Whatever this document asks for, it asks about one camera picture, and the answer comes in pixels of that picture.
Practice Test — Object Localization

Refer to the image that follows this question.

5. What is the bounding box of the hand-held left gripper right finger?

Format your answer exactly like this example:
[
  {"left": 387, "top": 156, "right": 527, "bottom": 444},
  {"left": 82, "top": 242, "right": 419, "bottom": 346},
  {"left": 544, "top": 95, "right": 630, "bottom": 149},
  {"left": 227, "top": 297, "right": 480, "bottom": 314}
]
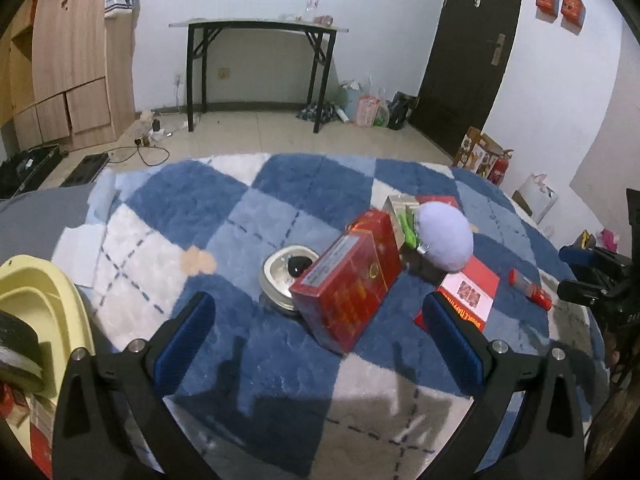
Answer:
[{"left": 422, "top": 291, "right": 586, "bottom": 480}]

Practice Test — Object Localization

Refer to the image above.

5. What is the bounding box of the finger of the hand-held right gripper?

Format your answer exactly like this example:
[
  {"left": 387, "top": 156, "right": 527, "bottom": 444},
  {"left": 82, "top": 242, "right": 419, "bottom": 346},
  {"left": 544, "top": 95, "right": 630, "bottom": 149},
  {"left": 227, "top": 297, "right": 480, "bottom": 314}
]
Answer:
[
  {"left": 556, "top": 279, "right": 608, "bottom": 307},
  {"left": 558, "top": 245, "right": 608, "bottom": 266}
]

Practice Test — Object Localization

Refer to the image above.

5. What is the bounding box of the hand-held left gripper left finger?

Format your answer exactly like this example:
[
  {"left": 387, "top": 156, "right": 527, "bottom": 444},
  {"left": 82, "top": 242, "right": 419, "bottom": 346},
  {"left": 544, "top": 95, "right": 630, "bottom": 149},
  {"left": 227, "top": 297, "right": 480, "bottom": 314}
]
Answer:
[{"left": 52, "top": 291, "right": 221, "bottom": 480}]

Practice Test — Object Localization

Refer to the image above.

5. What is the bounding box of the red lighter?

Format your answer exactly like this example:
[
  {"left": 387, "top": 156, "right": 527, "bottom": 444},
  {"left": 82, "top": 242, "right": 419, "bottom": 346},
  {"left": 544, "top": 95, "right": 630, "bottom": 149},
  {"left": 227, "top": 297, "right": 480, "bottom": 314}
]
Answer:
[{"left": 508, "top": 268, "right": 552, "bottom": 309}]

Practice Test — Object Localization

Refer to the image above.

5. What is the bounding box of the red white cigarette pack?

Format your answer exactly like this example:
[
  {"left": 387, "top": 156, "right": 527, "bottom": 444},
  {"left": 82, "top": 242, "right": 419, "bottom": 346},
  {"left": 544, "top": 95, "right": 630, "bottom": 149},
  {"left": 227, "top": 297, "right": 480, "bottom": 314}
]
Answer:
[{"left": 414, "top": 257, "right": 501, "bottom": 333}]

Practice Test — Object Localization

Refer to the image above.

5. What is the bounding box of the lavender fluffy pom-pom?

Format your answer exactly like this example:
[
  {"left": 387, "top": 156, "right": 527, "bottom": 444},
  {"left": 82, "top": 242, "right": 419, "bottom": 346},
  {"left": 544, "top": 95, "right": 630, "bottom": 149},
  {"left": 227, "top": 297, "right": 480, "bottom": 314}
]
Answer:
[{"left": 416, "top": 201, "right": 475, "bottom": 273}]

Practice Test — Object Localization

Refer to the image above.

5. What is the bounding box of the large red carton silver end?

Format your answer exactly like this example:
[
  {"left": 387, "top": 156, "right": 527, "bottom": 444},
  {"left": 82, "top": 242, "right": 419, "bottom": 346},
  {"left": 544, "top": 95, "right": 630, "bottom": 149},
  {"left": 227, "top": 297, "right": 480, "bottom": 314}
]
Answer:
[{"left": 289, "top": 232, "right": 403, "bottom": 354}]

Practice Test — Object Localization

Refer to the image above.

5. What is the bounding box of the tall red cigarette pack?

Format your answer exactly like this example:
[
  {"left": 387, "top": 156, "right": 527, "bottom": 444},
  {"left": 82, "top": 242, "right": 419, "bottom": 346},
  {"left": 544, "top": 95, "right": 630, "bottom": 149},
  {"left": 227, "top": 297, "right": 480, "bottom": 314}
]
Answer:
[{"left": 345, "top": 208, "right": 402, "bottom": 261}]

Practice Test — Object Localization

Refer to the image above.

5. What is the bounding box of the pale yellow plastic tray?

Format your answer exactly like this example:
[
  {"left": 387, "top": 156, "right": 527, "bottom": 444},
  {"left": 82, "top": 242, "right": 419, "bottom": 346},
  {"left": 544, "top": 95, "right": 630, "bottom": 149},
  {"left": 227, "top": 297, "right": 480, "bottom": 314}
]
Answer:
[{"left": 0, "top": 255, "right": 97, "bottom": 467}]

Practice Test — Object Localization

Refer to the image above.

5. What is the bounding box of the white paper bag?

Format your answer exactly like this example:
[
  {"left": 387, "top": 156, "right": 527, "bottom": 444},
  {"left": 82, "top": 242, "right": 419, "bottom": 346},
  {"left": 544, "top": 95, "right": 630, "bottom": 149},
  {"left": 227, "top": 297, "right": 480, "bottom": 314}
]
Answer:
[{"left": 512, "top": 173, "right": 559, "bottom": 223}]

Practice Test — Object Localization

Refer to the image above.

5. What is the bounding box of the round metal ashtray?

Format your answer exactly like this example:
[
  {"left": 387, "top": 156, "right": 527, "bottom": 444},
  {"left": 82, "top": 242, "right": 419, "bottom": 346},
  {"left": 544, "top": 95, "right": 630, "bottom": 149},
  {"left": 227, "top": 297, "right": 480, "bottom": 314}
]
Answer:
[{"left": 258, "top": 245, "right": 321, "bottom": 317}]

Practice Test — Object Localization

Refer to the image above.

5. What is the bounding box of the red fire extinguisher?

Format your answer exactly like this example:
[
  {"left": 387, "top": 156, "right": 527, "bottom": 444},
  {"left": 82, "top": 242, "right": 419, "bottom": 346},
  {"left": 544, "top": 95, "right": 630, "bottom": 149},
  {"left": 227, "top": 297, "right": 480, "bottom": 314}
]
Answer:
[{"left": 485, "top": 149, "right": 514, "bottom": 186}]

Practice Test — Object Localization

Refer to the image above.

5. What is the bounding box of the green item clear package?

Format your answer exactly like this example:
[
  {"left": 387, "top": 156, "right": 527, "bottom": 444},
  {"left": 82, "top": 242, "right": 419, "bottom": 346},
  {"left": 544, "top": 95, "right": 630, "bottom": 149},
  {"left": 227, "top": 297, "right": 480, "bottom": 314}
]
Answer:
[{"left": 384, "top": 194, "right": 426, "bottom": 251}]

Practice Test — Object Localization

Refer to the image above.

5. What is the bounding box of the small black object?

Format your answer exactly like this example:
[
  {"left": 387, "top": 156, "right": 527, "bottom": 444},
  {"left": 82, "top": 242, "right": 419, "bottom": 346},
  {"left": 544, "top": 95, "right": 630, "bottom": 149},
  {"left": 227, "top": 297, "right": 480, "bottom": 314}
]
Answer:
[{"left": 285, "top": 256, "right": 314, "bottom": 279}]

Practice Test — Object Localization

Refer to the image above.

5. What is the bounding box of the pale folded cloth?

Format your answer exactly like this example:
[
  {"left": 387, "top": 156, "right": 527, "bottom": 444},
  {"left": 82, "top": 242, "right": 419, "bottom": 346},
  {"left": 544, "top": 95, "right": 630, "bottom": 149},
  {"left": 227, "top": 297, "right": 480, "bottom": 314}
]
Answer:
[{"left": 52, "top": 222, "right": 108, "bottom": 288}]

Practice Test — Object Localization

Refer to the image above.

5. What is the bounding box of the flat red box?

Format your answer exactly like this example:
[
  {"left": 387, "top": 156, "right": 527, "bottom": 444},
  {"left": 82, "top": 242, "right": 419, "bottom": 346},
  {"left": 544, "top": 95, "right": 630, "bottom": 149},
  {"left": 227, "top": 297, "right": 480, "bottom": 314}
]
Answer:
[{"left": 415, "top": 195, "right": 461, "bottom": 209}]

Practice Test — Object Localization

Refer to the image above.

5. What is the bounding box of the printed cardboard box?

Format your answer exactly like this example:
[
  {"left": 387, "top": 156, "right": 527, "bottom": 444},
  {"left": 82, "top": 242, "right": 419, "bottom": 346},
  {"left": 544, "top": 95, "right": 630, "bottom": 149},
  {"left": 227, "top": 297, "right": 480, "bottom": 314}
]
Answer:
[{"left": 452, "top": 126, "right": 503, "bottom": 176}]

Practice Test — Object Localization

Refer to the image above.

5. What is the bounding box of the blue white plaid plush blanket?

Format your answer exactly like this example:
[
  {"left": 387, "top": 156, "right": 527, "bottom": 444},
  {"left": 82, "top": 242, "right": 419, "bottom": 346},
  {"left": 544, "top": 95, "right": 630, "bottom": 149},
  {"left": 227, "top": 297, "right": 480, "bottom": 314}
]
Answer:
[{"left": 50, "top": 152, "right": 616, "bottom": 480}]

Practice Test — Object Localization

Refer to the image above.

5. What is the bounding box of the black tape roll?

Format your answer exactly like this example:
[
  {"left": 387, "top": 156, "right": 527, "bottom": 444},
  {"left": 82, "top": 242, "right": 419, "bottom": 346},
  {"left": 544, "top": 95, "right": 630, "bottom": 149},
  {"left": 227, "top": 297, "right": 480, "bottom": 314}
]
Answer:
[{"left": 0, "top": 310, "right": 45, "bottom": 393}]

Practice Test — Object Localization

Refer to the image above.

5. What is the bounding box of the light blue cloth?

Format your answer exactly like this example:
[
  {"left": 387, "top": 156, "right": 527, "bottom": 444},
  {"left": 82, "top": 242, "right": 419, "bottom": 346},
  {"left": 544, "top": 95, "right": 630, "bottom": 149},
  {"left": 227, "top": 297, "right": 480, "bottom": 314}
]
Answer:
[{"left": 87, "top": 167, "right": 119, "bottom": 222}]

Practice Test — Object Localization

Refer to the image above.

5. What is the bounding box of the small red pack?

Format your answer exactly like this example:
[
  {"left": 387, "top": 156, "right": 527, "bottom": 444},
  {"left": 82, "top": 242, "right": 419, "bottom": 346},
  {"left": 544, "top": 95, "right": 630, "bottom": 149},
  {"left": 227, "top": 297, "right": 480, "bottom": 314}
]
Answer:
[{"left": 0, "top": 384, "right": 31, "bottom": 428}]

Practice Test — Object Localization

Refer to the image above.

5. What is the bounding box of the grey bed sheet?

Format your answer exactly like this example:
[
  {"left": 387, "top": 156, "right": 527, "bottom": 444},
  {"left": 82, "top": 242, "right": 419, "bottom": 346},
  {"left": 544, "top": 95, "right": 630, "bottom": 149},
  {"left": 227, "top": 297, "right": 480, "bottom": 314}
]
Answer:
[{"left": 0, "top": 187, "right": 103, "bottom": 273}]

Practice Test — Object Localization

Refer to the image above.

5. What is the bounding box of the black flat mat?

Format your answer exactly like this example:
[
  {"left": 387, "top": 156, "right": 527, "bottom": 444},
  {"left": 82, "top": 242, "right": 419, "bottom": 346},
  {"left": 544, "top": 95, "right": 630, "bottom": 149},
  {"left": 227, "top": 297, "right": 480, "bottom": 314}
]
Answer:
[{"left": 60, "top": 154, "right": 110, "bottom": 188}]

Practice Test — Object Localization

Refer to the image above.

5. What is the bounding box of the black bag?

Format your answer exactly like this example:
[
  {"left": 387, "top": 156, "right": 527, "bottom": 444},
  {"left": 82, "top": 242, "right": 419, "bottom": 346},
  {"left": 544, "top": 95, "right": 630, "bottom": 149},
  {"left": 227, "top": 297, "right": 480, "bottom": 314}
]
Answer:
[{"left": 387, "top": 91, "right": 418, "bottom": 131}]

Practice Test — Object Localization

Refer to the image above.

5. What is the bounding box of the dark door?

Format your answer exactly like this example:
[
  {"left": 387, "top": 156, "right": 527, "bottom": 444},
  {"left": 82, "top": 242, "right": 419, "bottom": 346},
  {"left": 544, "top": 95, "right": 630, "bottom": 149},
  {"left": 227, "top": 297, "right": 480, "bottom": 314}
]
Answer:
[{"left": 410, "top": 0, "right": 526, "bottom": 157}]

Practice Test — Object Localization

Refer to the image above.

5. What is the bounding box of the black open case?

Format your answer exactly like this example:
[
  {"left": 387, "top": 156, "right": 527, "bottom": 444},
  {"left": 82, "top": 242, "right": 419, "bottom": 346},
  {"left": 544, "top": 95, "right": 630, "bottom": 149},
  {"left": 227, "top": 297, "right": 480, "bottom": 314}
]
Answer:
[{"left": 0, "top": 144, "right": 67, "bottom": 200}]

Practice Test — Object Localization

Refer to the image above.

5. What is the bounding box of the pink shopping bag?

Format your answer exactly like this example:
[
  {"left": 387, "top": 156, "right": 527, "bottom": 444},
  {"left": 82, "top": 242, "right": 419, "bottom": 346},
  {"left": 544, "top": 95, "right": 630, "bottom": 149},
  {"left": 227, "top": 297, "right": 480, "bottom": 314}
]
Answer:
[{"left": 356, "top": 95, "right": 383, "bottom": 127}]

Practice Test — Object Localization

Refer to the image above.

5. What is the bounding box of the dark cloth pile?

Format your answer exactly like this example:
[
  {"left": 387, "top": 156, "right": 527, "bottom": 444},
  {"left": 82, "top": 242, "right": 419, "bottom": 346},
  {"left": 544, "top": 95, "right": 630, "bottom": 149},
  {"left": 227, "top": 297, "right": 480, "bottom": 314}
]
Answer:
[{"left": 296, "top": 101, "right": 341, "bottom": 124}]

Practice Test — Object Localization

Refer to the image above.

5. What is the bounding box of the pale green plastic bag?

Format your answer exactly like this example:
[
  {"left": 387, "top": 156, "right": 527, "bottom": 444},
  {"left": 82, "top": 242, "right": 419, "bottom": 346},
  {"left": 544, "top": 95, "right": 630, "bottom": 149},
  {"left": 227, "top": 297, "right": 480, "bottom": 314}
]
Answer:
[{"left": 340, "top": 80, "right": 366, "bottom": 121}]

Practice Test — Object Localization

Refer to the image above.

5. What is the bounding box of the black leg folding table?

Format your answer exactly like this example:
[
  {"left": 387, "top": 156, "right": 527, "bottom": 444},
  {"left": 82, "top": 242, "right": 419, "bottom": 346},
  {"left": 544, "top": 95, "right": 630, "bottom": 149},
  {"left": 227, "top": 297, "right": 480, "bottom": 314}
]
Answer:
[{"left": 169, "top": 19, "right": 349, "bottom": 134}]

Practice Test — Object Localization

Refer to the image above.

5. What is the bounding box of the wooden wardrobe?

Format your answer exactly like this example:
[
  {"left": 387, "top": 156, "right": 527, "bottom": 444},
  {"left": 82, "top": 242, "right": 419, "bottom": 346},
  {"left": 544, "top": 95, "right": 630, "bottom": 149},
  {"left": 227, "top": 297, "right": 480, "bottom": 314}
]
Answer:
[{"left": 0, "top": 0, "right": 137, "bottom": 152}]

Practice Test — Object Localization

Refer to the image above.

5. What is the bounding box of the black floor cable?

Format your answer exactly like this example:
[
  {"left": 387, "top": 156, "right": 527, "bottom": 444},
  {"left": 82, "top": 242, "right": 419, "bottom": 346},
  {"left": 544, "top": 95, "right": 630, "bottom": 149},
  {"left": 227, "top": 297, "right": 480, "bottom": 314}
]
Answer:
[{"left": 107, "top": 130, "right": 173, "bottom": 167}]

